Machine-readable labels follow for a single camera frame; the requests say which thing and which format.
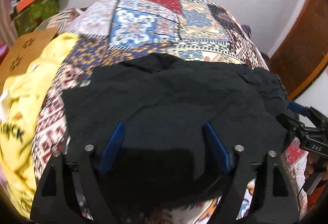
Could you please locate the blue grey cushion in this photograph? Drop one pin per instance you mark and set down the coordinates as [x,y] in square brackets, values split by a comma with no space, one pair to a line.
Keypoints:
[247,30]

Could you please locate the red plush bird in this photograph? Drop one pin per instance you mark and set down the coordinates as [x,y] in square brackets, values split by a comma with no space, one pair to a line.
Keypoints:
[4,49]

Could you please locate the wooden lap desk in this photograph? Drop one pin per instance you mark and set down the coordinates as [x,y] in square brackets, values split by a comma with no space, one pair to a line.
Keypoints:
[26,49]

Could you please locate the yellow duck hoodie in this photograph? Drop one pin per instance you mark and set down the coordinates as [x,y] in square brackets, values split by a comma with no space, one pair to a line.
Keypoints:
[25,94]

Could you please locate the colourful patchwork bedspread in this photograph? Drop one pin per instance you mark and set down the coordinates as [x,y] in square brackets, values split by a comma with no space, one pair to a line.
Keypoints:
[122,30]

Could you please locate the black zip hoodie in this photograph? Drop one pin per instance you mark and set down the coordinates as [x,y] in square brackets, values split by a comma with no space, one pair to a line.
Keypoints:
[163,162]

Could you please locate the brown wooden door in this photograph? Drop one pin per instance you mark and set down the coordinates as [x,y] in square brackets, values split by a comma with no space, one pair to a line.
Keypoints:
[303,54]

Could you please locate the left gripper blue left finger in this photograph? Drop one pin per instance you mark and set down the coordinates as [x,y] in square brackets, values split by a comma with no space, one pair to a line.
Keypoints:
[111,149]

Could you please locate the right hand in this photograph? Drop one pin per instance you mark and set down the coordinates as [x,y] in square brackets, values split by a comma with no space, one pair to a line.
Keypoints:
[312,160]

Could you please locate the green patterned storage box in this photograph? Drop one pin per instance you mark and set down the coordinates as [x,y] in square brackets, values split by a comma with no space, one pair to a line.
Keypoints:
[33,15]

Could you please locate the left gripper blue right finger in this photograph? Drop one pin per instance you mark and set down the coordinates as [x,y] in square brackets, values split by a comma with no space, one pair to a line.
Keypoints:
[216,147]

